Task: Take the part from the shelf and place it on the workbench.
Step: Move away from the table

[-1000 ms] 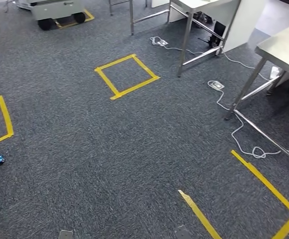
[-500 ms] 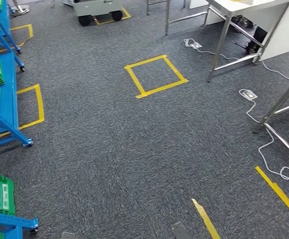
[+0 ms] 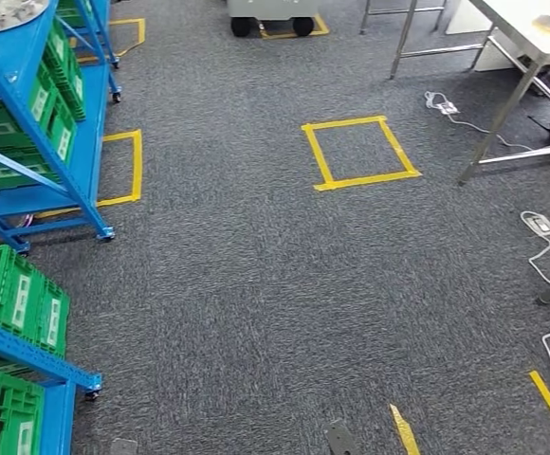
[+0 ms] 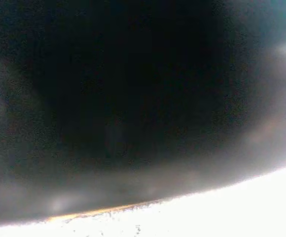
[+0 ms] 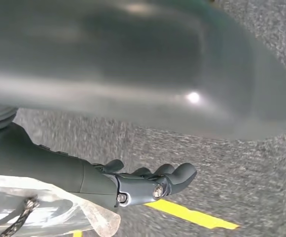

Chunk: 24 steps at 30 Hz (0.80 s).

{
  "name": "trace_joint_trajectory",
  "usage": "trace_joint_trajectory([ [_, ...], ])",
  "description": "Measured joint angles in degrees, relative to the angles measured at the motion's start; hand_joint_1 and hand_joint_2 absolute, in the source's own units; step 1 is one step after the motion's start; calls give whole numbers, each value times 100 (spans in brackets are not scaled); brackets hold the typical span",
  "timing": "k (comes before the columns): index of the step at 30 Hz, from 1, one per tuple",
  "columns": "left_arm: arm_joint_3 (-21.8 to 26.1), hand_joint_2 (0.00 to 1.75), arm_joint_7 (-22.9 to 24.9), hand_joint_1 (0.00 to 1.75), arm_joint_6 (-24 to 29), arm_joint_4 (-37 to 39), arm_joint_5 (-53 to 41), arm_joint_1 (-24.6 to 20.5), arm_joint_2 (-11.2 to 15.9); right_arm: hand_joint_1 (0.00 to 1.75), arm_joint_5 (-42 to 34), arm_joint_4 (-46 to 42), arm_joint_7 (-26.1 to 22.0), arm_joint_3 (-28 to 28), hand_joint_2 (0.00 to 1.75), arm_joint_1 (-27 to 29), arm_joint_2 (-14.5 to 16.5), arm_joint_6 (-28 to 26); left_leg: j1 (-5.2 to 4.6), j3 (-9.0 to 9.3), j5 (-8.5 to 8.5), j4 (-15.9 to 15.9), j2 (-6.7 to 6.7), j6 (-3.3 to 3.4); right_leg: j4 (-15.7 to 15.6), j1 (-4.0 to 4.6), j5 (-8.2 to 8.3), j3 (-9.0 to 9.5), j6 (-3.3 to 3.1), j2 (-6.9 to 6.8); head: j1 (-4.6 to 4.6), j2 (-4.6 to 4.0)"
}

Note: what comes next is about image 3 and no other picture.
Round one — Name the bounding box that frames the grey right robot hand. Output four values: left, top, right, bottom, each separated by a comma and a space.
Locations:
324, 419, 362, 455

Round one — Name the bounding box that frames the blue metal shelf rack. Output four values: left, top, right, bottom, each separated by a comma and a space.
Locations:
0, 317, 104, 455
0, 0, 116, 254
57, 0, 122, 105

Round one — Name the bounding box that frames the yellow floor tape strip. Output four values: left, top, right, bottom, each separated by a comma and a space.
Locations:
390, 403, 421, 455

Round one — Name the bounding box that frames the white cabinet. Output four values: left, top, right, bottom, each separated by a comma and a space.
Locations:
445, 0, 525, 73

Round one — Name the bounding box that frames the steel table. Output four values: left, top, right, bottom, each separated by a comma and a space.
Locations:
360, 0, 550, 187

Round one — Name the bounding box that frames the grey plastic wheel hubcap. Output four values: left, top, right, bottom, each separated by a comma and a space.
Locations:
0, 0, 49, 34

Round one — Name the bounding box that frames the white cable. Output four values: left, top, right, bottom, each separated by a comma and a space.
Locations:
520, 210, 550, 401
424, 90, 535, 153

